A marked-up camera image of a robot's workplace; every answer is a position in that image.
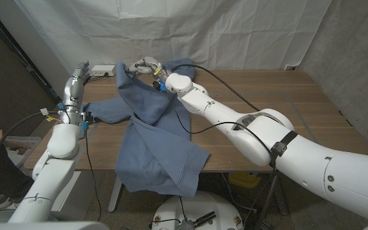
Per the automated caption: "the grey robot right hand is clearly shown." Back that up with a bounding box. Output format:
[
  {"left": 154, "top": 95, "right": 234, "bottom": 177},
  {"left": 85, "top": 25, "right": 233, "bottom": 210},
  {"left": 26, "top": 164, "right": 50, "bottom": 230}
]
[{"left": 123, "top": 56, "right": 172, "bottom": 86}]

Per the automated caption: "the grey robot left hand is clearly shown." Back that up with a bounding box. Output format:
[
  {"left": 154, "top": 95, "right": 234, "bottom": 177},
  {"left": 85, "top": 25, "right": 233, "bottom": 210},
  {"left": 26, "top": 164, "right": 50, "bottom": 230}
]
[{"left": 57, "top": 60, "right": 95, "bottom": 125}]

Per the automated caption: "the blue hoodie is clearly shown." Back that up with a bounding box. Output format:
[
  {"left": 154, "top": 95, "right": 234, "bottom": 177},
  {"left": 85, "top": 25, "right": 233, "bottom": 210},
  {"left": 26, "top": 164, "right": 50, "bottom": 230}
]
[{"left": 83, "top": 57, "right": 210, "bottom": 198}]

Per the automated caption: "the white power strip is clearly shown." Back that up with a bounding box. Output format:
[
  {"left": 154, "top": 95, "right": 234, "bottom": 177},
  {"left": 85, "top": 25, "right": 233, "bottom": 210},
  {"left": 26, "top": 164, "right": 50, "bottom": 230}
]
[{"left": 91, "top": 65, "right": 117, "bottom": 77}]

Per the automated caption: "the white creased backdrop sheet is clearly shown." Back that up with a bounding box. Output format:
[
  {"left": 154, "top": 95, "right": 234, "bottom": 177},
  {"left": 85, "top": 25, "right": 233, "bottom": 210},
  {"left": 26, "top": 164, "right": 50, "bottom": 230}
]
[{"left": 13, "top": 0, "right": 332, "bottom": 79}]

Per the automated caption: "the clear plastic storage bin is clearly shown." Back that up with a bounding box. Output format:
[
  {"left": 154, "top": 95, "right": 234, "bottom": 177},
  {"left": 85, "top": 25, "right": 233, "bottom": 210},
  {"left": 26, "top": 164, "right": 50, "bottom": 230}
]
[{"left": 3, "top": 136, "right": 43, "bottom": 167}]

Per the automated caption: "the grey table leg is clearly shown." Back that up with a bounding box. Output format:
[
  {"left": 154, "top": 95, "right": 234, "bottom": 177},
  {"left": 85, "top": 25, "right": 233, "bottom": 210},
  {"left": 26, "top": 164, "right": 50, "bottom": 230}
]
[{"left": 107, "top": 175, "right": 123, "bottom": 213}]

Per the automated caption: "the white robot torso base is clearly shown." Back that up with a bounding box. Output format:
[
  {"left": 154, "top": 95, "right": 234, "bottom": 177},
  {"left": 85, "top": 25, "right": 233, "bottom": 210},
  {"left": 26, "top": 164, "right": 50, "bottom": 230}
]
[{"left": 151, "top": 192, "right": 245, "bottom": 230}]

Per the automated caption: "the yellow object under table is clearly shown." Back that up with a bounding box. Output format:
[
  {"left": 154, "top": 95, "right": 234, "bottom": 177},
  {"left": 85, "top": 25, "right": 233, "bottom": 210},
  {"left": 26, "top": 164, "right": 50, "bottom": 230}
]
[{"left": 227, "top": 171, "right": 261, "bottom": 189}]

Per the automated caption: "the black antenna pair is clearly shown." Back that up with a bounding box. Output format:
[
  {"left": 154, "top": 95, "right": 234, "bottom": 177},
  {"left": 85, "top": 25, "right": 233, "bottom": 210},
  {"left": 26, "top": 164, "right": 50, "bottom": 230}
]
[{"left": 192, "top": 211, "right": 217, "bottom": 228}]

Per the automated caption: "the black power strip cord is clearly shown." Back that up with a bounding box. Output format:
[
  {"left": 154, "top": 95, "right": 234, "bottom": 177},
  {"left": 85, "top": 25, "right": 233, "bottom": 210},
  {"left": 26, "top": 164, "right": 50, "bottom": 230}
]
[{"left": 88, "top": 72, "right": 109, "bottom": 84}]

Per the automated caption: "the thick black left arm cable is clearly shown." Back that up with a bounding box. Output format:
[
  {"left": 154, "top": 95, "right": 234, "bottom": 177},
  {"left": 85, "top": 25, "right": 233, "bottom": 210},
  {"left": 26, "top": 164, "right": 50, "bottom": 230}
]
[{"left": 0, "top": 110, "right": 63, "bottom": 199}]

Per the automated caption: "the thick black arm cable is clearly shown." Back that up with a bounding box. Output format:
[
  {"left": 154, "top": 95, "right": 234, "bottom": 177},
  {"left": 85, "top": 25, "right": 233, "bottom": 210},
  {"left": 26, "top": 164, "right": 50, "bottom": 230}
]
[
  {"left": 0, "top": 110, "right": 63, "bottom": 199},
  {"left": 170, "top": 63, "right": 280, "bottom": 230}
]

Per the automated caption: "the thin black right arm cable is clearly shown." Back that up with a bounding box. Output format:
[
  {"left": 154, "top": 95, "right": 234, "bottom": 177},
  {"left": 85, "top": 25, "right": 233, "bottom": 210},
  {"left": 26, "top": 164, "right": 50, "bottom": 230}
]
[{"left": 164, "top": 89, "right": 273, "bottom": 157}]

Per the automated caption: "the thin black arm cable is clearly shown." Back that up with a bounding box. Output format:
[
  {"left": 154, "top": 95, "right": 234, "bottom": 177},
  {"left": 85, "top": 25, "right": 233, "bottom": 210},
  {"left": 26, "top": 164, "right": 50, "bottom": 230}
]
[
  {"left": 164, "top": 89, "right": 273, "bottom": 157},
  {"left": 84, "top": 127, "right": 102, "bottom": 222}
]

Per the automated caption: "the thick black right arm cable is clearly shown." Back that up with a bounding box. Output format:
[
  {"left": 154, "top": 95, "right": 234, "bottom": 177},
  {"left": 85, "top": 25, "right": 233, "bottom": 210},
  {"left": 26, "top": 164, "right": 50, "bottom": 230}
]
[{"left": 170, "top": 63, "right": 280, "bottom": 230}]

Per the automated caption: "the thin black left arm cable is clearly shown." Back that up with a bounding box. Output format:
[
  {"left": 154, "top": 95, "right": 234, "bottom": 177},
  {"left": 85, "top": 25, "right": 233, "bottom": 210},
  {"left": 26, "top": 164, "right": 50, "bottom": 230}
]
[{"left": 84, "top": 127, "right": 102, "bottom": 222}]

